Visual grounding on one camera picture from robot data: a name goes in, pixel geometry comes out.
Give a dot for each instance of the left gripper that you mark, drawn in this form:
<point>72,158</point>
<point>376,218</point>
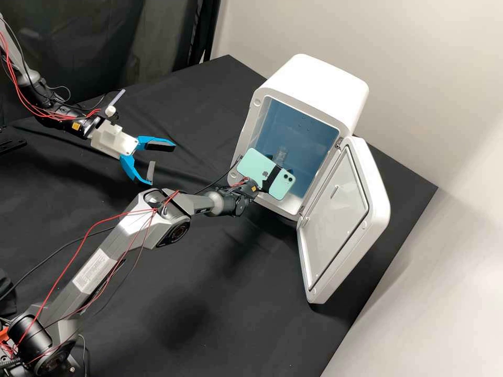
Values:
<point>112,138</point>

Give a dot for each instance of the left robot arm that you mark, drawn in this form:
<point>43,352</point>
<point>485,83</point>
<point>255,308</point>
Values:
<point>29,80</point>

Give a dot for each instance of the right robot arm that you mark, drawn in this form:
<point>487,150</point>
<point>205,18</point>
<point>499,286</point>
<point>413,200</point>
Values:
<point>118,239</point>

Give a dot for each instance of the clear flask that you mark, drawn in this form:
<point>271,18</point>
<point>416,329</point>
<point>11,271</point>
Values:
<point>282,153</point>

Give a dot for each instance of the white incubator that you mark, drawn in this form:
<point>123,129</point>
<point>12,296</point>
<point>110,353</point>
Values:
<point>314,90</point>

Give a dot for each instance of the incubator door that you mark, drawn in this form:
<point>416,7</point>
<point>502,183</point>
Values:
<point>346,220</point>

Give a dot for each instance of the right wrist camera phone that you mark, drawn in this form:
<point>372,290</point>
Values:
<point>257,167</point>

